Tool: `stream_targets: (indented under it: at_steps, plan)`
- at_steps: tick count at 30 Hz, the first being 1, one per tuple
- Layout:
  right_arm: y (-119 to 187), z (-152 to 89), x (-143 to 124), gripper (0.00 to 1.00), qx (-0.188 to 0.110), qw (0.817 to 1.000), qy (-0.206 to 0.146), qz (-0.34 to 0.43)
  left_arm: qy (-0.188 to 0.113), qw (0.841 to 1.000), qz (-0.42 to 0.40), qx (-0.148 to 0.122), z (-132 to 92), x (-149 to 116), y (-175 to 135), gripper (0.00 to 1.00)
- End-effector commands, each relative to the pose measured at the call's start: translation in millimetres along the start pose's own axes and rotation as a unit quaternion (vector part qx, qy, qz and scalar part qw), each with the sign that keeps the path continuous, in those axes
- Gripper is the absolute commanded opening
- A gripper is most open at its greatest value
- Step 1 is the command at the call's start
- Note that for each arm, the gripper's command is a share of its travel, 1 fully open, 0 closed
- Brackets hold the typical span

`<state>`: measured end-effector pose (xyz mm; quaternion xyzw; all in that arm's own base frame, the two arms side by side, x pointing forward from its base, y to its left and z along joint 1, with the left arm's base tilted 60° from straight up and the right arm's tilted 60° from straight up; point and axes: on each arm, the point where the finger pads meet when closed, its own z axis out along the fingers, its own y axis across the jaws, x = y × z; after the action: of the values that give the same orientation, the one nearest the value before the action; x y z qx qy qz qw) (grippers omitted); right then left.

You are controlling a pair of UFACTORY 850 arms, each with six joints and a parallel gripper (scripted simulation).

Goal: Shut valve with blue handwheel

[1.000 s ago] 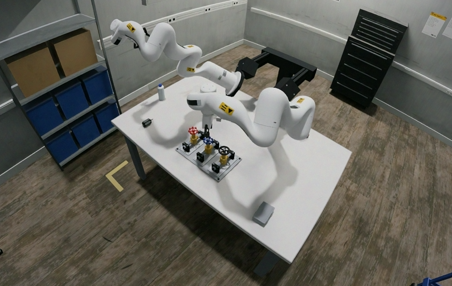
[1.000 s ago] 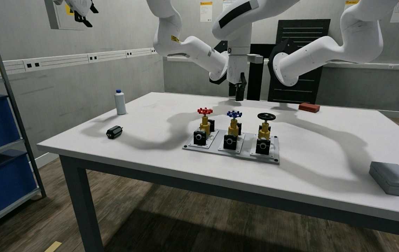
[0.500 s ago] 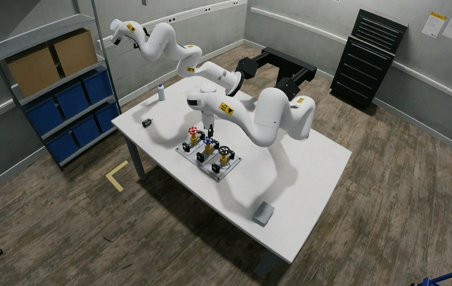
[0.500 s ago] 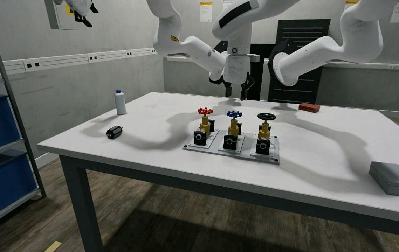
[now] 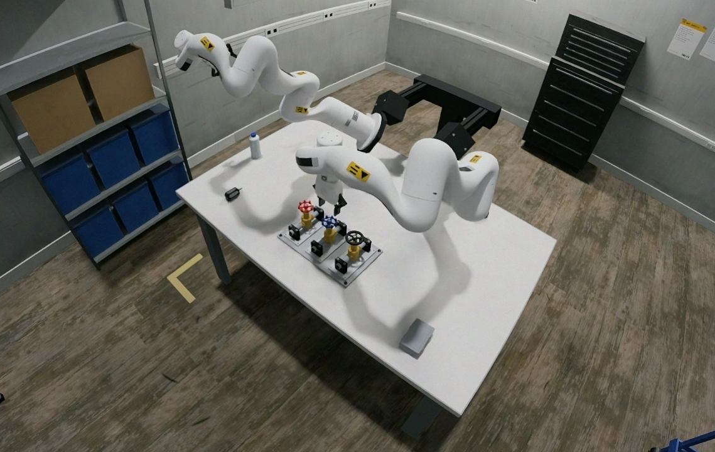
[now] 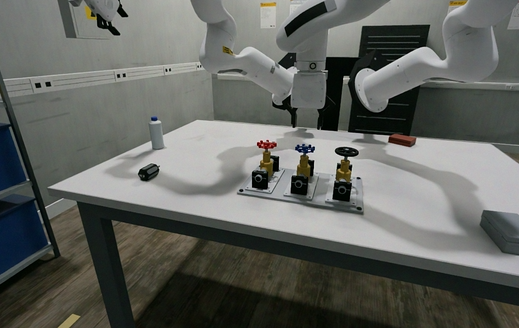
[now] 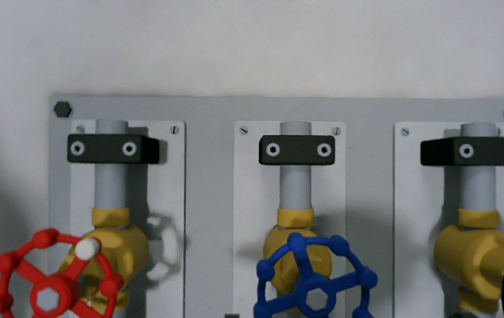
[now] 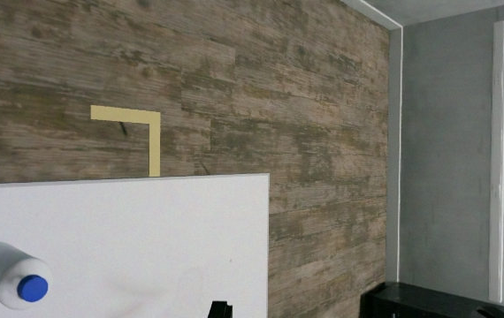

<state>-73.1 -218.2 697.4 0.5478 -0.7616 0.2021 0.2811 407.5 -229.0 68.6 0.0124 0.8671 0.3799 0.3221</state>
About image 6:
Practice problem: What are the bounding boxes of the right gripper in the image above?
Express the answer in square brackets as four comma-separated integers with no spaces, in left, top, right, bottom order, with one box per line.
[84,0,128,36]

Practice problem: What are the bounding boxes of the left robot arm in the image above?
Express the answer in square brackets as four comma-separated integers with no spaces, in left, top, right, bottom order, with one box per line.
[276,0,519,113]

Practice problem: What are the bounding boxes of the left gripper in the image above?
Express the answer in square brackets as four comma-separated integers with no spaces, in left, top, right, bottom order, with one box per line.
[282,71,335,130]

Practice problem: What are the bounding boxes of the white bottle with blue cap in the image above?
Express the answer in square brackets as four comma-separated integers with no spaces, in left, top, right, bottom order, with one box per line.
[149,117,164,149]

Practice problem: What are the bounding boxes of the reddish-brown rectangular block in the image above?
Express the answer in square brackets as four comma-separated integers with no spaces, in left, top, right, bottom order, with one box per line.
[388,134,416,147]

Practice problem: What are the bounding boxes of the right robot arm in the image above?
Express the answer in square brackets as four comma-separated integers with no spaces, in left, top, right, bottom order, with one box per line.
[190,0,298,105]

